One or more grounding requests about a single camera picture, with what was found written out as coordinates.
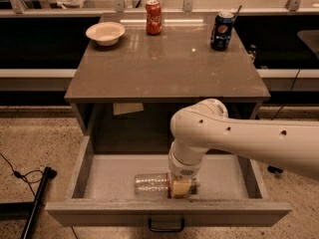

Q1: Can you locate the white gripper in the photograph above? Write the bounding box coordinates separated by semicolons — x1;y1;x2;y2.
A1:
168;149;202;198

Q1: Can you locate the clear plastic water bottle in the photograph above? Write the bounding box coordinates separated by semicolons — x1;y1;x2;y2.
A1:
133;172;201;198

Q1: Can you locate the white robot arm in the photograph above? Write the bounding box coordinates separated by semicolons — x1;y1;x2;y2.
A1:
168;99;319;181

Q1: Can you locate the open grey top drawer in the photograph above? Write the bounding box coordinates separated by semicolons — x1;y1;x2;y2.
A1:
46;136;291;228

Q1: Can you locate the grey cabinet with counter top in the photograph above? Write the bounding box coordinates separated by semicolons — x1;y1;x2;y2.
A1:
65;12;270;154

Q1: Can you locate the black tripod leg right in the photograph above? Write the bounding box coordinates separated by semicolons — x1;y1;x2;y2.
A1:
267;165;283;174

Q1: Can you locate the black tripod leg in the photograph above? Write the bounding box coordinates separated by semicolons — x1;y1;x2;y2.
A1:
267;165;283;174
20;166;57;239

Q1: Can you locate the black tripod leg left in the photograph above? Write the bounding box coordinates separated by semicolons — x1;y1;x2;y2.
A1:
20;166;57;239

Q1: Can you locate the blue pepsi can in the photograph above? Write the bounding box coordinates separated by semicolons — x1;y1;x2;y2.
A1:
210;12;235;51

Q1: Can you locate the red soda can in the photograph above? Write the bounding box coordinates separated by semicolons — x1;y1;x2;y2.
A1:
146;0;161;35

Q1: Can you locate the white bowl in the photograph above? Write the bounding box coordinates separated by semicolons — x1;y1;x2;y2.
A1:
86;22;126;46

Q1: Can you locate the black drawer handle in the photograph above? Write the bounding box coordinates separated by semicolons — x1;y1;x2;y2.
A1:
148;218;185;233

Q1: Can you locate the black cable on floor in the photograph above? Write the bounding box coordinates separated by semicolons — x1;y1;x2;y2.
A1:
0;152;46;207

